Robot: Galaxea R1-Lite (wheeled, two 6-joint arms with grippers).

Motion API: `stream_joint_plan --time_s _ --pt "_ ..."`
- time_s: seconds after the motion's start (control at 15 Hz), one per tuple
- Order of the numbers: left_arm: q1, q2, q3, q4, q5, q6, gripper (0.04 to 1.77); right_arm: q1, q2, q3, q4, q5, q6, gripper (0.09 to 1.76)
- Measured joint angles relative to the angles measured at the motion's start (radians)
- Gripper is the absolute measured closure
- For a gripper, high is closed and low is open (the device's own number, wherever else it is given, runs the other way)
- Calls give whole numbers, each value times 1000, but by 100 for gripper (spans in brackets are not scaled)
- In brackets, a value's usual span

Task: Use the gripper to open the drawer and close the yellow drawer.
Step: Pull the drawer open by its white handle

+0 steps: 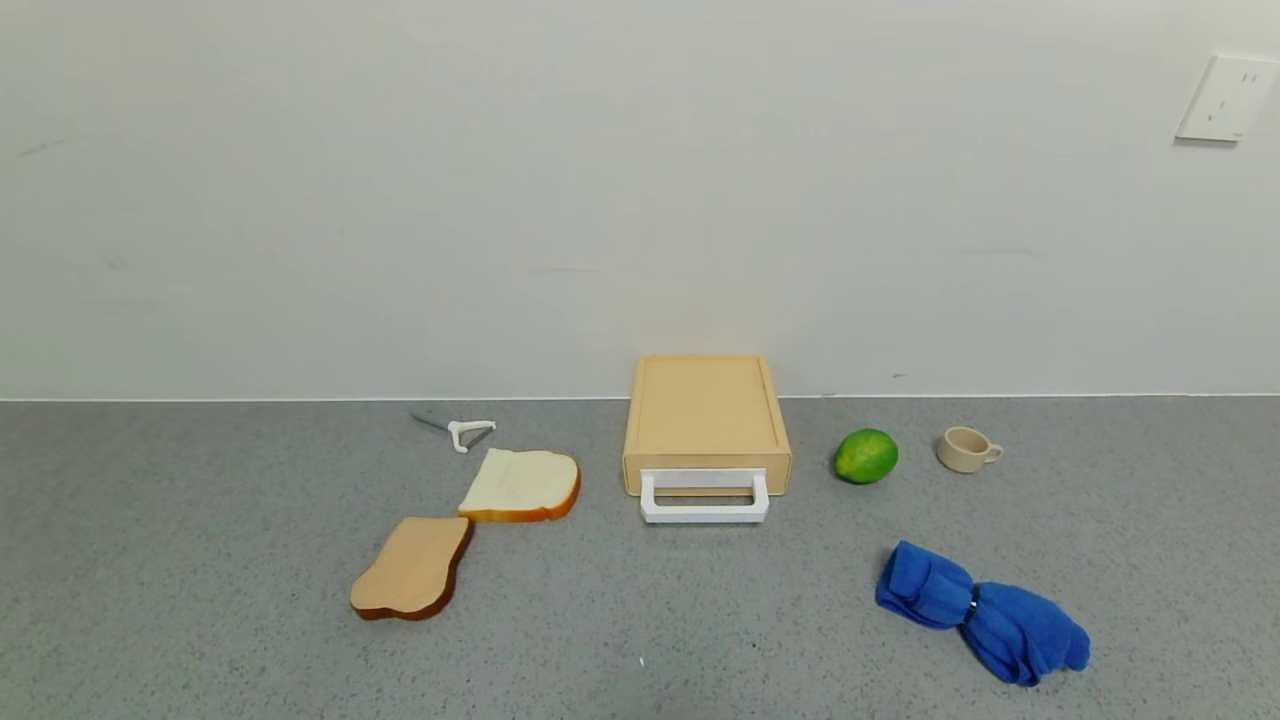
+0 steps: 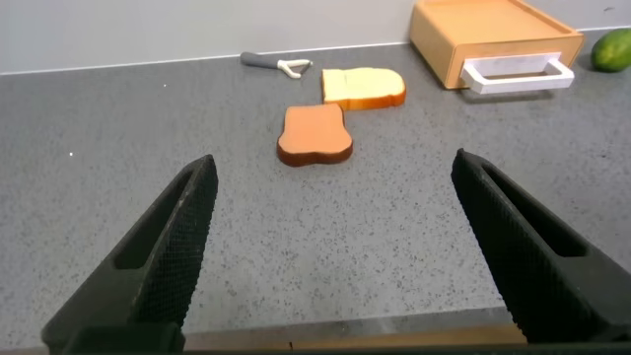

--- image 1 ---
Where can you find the tan bread slice brown crust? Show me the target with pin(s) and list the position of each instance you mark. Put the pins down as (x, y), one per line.
(412, 568)

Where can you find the beige cup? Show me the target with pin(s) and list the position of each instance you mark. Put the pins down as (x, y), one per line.
(962, 450)

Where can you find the green lime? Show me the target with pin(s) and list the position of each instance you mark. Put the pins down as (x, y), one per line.
(866, 456)

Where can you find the yellow drawer case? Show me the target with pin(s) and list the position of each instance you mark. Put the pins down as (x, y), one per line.
(705, 410)

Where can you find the white bread slice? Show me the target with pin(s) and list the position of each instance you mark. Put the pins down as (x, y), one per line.
(520, 485)

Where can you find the white peeler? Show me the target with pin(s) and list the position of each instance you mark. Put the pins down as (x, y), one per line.
(462, 432)

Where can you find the blue cloth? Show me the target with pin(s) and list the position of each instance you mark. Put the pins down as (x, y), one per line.
(1020, 630)

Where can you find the white wall outlet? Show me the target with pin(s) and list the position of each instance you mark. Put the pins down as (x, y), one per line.
(1228, 98)

